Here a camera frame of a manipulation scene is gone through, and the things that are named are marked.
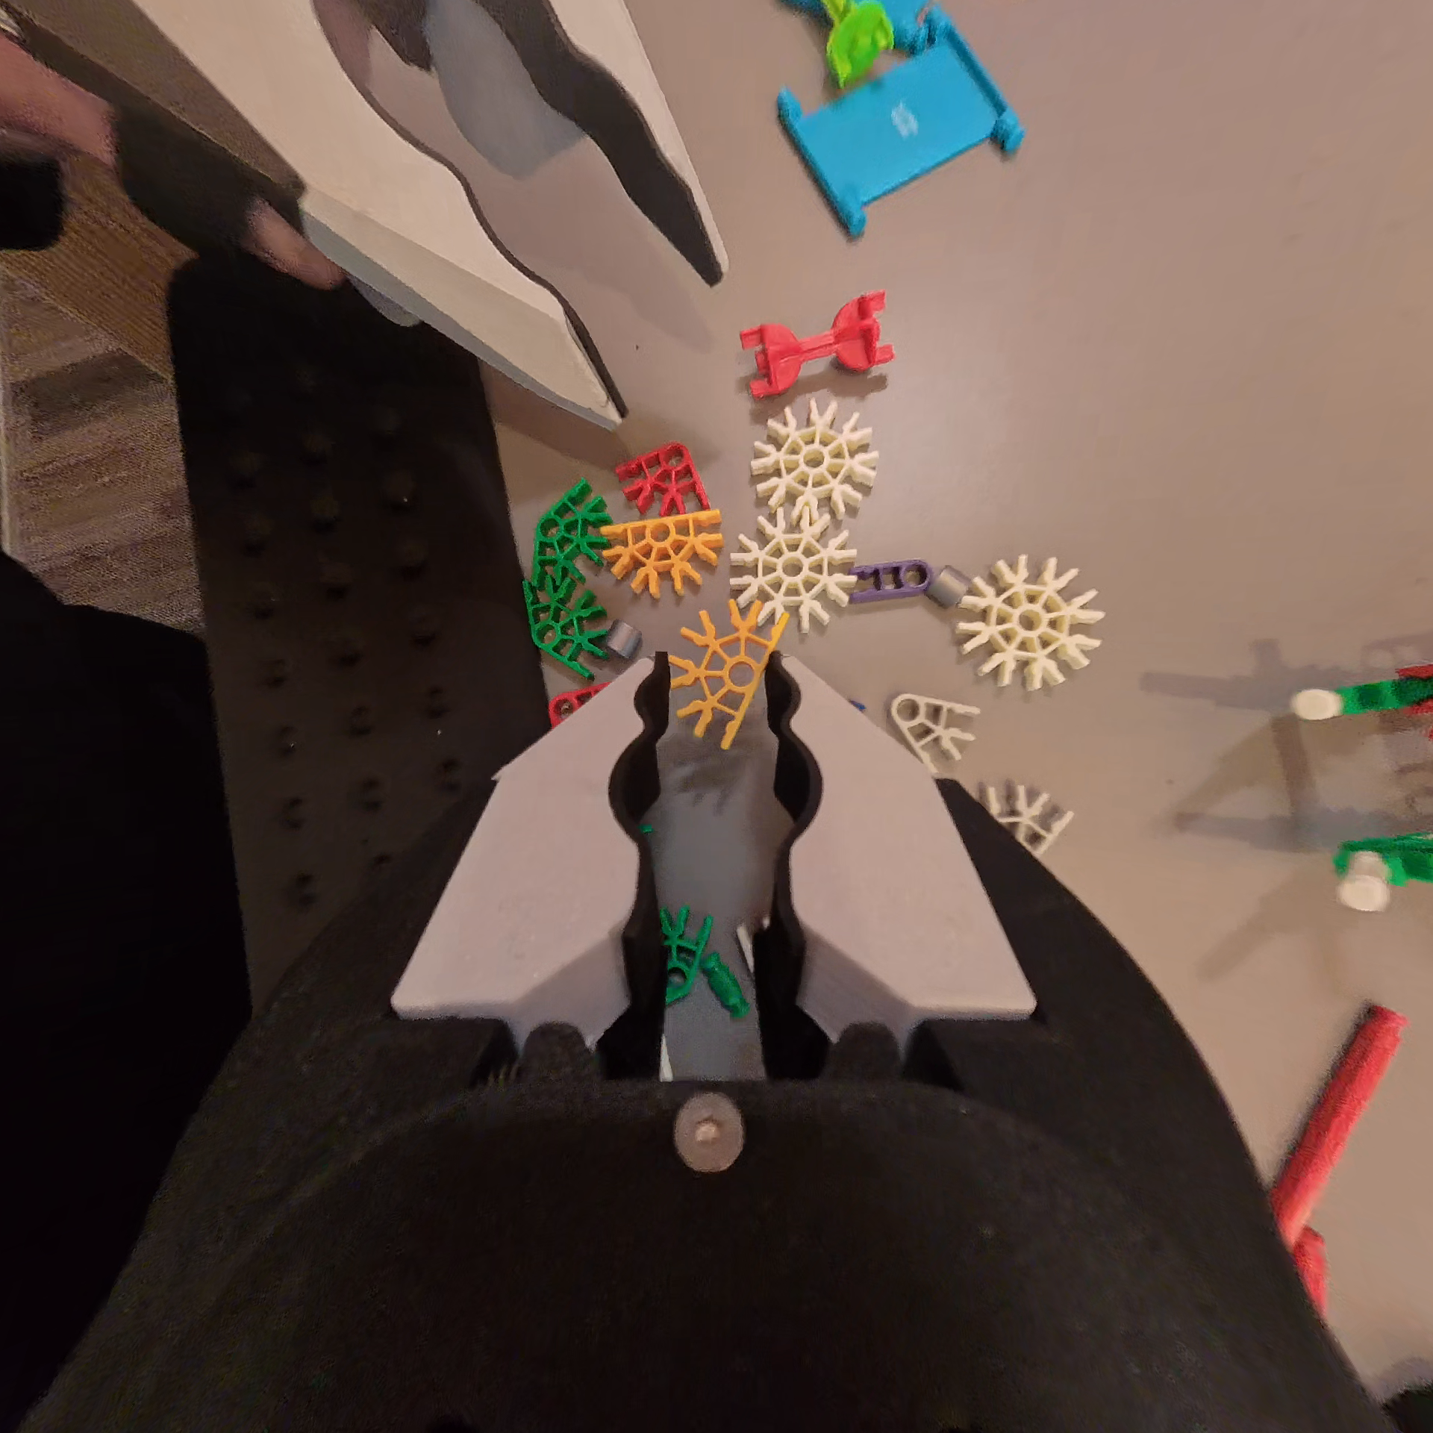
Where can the lime green toy piece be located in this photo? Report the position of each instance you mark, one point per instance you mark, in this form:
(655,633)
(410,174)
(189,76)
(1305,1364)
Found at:
(855,39)

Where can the person's left forearm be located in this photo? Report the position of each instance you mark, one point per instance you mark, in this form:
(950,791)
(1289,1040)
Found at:
(22,207)

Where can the yellow fan connector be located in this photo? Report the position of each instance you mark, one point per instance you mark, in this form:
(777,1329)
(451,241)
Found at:
(727,665)
(662,550)

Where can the multicoloured toy frame assembly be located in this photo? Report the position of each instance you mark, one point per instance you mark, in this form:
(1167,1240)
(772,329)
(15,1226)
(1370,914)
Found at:
(1388,693)

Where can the white snowflake connector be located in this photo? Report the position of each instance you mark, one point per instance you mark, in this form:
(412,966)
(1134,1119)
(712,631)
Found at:
(794,565)
(1027,621)
(813,459)

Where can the red spool piece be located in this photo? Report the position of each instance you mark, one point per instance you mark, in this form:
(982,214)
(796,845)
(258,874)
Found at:
(817,341)

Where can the red fan connector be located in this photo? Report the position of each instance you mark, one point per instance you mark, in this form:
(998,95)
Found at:
(575,703)
(662,479)

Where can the green fan connector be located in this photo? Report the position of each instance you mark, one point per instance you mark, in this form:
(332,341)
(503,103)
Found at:
(565,626)
(682,952)
(565,536)

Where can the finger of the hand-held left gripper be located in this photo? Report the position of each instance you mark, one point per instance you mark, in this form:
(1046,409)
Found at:
(369,190)
(638,112)

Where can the grey cylindrical spacer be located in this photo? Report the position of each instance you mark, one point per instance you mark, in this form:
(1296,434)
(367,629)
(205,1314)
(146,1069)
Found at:
(948,588)
(620,640)

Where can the light grey connector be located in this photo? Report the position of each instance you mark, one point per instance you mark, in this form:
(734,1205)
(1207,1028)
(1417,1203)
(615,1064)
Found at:
(929,724)
(1024,814)

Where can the black perforated foam strip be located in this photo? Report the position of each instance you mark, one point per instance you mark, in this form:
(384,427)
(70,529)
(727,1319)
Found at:
(336,559)

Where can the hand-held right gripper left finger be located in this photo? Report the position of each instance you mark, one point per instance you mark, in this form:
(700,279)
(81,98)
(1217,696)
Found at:
(525,895)

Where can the purple rod-end connector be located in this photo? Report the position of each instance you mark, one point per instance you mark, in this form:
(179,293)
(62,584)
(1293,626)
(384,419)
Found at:
(889,579)

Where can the long red rod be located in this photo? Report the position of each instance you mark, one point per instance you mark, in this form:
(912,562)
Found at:
(1308,1271)
(1338,1119)

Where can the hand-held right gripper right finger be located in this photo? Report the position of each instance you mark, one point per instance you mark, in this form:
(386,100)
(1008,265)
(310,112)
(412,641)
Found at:
(895,895)

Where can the person's left hand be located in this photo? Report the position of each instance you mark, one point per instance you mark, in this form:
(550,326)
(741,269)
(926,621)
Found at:
(296,262)

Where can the short green rod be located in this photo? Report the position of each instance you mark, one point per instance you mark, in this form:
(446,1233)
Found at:
(724,984)

